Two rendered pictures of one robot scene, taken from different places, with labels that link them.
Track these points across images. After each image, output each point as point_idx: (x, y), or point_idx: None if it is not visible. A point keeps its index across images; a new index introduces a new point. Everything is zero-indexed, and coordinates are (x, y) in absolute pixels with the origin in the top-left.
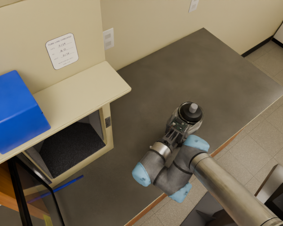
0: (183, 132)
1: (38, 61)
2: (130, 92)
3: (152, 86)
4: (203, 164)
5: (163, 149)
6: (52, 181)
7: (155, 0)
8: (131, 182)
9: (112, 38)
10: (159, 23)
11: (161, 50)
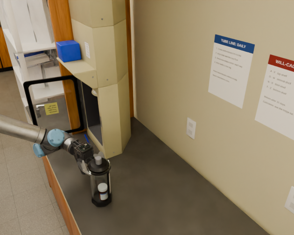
0: (82, 159)
1: (83, 47)
2: (160, 171)
3: (168, 187)
4: (36, 125)
5: (69, 140)
6: (87, 129)
7: (235, 137)
8: (75, 167)
9: (193, 131)
10: (239, 169)
11: (228, 202)
